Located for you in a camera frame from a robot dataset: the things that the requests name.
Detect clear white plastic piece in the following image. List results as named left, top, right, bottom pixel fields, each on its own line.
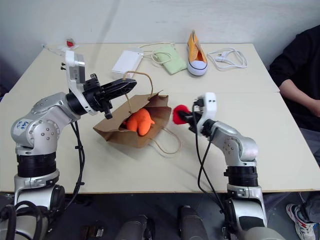
left=41, top=43, right=80, bottom=57

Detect cream cord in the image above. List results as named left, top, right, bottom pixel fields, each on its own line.
left=138, top=41, right=177, bottom=69

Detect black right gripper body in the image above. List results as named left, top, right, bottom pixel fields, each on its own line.
left=188, top=95, right=209, bottom=137

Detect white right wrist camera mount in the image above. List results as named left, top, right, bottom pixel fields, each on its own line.
left=196, top=92, right=217, bottom=134

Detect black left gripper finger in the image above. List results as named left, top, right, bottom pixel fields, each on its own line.
left=100, top=77, right=138, bottom=93
left=106, top=86, right=136, bottom=103

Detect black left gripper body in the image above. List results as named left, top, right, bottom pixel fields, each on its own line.
left=83, top=73, right=114, bottom=120

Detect light green fabric pouch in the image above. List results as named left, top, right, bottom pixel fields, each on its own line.
left=152, top=44, right=188, bottom=76

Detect yellow canvas sneaker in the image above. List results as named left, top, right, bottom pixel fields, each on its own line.
left=186, top=29, right=209, bottom=77

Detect white red blue sneaker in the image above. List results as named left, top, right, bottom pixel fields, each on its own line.
left=285, top=202, right=319, bottom=240

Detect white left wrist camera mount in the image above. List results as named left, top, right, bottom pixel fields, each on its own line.
left=60, top=50, right=99, bottom=116

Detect white power cable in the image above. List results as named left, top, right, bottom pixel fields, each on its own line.
left=206, top=47, right=249, bottom=71

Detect brown paper bag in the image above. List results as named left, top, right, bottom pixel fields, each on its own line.
left=92, top=70, right=182, bottom=155

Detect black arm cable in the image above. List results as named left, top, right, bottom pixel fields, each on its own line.
left=191, top=103, right=227, bottom=216
left=64, top=120, right=86, bottom=211

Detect black cable loops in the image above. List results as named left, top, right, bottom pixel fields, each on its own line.
left=0, top=200, right=44, bottom=240

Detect small black floor object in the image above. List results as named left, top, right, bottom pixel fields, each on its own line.
left=79, top=224, right=105, bottom=239

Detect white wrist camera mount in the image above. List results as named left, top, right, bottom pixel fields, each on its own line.
left=60, top=50, right=99, bottom=116
left=196, top=92, right=217, bottom=134

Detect person in black top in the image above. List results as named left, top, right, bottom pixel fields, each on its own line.
left=264, top=24, right=320, bottom=226

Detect dark rounded shape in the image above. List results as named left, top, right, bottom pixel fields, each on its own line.
left=177, top=205, right=209, bottom=240
left=115, top=214, right=156, bottom=240

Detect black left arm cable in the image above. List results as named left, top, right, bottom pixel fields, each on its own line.
left=64, top=120, right=86, bottom=211

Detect orange plush toy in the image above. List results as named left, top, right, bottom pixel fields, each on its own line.
left=122, top=107, right=156, bottom=137

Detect red plush toy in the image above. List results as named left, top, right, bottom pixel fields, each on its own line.
left=171, top=104, right=192, bottom=125

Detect white rectangular box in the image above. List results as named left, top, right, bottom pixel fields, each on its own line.
left=111, top=47, right=145, bottom=80

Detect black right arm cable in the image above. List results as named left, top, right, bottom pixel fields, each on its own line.
left=191, top=103, right=227, bottom=216

